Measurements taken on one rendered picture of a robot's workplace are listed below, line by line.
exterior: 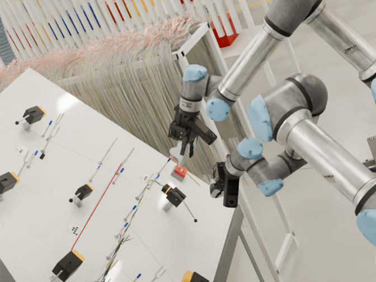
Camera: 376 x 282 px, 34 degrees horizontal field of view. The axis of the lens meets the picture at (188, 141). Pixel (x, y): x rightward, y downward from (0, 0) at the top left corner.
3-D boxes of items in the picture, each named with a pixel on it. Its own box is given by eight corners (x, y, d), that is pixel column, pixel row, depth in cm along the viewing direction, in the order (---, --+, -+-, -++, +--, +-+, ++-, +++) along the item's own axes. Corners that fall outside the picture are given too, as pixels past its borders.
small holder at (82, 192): (59, 205, 205) (67, 192, 201) (76, 194, 213) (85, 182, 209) (68, 215, 204) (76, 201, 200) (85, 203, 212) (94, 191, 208)
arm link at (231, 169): (252, 171, 202) (229, 170, 199) (246, 177, 205) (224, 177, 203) (248, 151, 205) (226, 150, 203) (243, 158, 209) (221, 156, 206)
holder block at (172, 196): (176, 207, 227) (182, 201, 225) (165, 197, 228) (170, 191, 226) (181, 202, 231) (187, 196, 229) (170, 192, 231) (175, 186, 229)
